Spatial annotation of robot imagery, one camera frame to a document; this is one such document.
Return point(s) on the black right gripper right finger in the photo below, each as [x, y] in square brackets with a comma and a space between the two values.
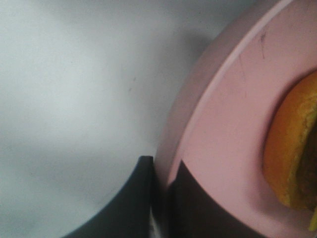
[185, 210]

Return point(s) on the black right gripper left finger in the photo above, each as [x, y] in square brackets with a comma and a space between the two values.
[128, 214]

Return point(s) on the pink round plate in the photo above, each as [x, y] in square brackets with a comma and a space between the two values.
[219, 120]

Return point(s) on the burger with lettuce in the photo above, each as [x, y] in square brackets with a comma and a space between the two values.
[290, 154]

